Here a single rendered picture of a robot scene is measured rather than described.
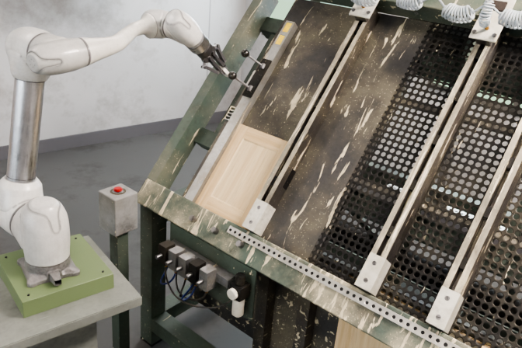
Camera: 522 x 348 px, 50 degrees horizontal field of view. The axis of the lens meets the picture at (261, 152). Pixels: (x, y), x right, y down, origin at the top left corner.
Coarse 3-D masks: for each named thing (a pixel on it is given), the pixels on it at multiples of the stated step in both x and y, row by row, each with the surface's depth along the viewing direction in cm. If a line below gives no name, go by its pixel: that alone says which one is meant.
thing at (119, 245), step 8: (112, 240) 246; (120, 240) 244; (112, 248) 247; (120, 248) 246; (112, 256) 249; (120, 256) 247; (120, 264) 249; (128, 264) 253; (120, 272) 250; (128, 272) 254; (128, 280) 256; (128, 312) 263; (112, 320) 264; (120, 320) 260; (128, 320) 264; (112, 328) 266; (120, 328) 262; (128, 328) 266; (120, 336) 264; (128, 336) 268; (120, 344) 265; (128, 344) 270
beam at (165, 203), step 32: (160, 192) 250; (192, 224) 234; (224, 224) 226; (256, 256) 213; (288, 288) 202; (320, 288) 196; (352, 288) 191; (352, 320) 187; (384, 320) 182; (416, 320) 177
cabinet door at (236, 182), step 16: (240, 128) 248; (240, 144) 244; (256, 144) 240; (272, 144) 236; (224, 160) 244; (240, 160) 241; (256, 160) 237; (272, 160) 233; (224, 176) 241; (240, 176) 237; (256, 176) 233; (208, 192) 241; (224, 192) 237; (240, 192) 234; (256, 192) 230; (208, 208) 237; (224, 208) 234; (240, 208) 230; (240, 224) 227
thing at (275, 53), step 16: (288, 32) 256; (272, 48) 256; (272, 64) 254; (256, 96) 252; (240, 112) 249; (224, 128) 249; (224, 144) 246; (208, 160) 246; (208, 176) 244; (192, 192) 243
